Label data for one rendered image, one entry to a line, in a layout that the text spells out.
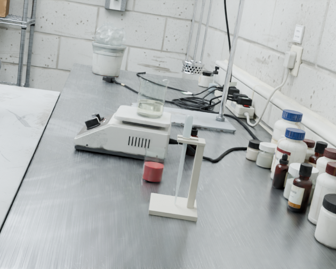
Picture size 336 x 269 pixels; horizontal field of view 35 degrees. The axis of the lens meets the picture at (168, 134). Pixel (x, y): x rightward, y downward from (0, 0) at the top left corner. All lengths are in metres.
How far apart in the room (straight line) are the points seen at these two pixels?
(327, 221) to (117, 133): 0.47
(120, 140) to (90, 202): 0.27
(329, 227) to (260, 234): 0.11
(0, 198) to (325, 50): 0.92
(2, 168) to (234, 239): 0.44
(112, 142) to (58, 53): 2.51
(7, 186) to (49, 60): 2.72
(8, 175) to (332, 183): 0.56
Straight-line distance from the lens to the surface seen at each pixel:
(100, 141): 1.14
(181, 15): 3.61
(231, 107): 1.85
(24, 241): 0.75
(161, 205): 0.90
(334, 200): 0.90
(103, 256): 0.73
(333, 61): 1.40
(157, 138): 1.12
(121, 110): 1.18
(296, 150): 1.14
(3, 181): 0.95
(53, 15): 3.59
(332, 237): 0.90
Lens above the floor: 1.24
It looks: 14 degrees down
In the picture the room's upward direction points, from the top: 9 degrees clockwise
